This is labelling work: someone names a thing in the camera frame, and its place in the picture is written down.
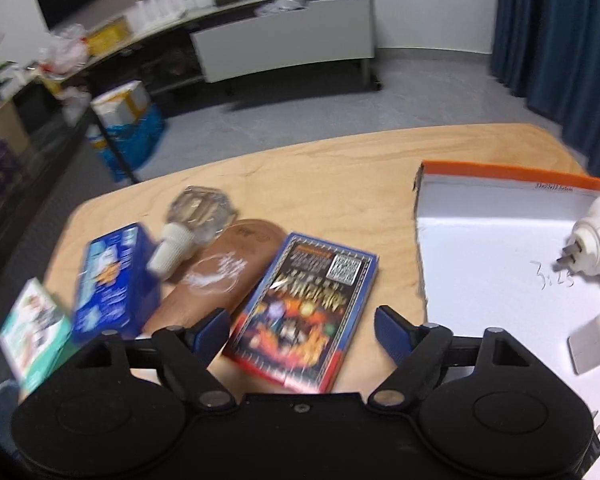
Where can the white router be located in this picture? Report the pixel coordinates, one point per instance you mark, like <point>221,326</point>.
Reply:
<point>157,5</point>

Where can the white vaporizer with clear bottle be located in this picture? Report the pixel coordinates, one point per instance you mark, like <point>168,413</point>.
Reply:
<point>592,235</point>

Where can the white wall charger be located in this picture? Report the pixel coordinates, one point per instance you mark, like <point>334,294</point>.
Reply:
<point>595,342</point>

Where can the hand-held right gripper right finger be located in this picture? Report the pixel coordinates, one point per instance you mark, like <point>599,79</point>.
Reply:
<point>395,332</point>

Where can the trash bin with blue bag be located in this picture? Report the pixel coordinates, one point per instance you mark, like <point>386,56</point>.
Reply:
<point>5,415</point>

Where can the black glass coffee table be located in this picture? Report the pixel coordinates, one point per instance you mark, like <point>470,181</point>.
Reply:
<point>45,160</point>

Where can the brown leather case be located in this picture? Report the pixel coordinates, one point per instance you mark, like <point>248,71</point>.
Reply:
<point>215,280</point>

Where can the blue dental floss box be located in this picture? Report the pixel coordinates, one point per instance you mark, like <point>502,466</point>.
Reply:
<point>112,280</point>

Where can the white plastic bag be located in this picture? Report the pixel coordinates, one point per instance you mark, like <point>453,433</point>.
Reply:
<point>62,52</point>

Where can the clear crystal bottle stopper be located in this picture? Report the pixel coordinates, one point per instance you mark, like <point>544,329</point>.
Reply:
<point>195,220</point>

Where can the blue curtain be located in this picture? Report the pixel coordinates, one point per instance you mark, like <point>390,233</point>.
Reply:
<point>560,50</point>

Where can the clear plastic wrappers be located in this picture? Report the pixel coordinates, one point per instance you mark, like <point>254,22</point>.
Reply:
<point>280,5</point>

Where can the yellow and white carton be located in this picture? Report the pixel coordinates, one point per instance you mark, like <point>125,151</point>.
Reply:
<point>120,102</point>

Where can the yellow box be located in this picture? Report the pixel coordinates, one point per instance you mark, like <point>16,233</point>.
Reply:
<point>107,36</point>

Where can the teal and white box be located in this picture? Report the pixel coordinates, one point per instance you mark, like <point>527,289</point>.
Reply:
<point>32,335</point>

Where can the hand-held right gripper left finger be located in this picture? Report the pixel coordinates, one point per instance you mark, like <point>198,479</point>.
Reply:
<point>211,332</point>

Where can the colourful playing card box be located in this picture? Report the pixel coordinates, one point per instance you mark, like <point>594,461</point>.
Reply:
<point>305,310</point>

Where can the blue plastic package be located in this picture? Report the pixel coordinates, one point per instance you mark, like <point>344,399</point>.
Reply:
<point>130,142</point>

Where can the orange and white cardboard box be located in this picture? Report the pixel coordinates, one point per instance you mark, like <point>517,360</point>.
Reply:
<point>490,270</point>

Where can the white television stand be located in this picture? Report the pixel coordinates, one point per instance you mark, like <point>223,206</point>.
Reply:
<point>280,40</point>

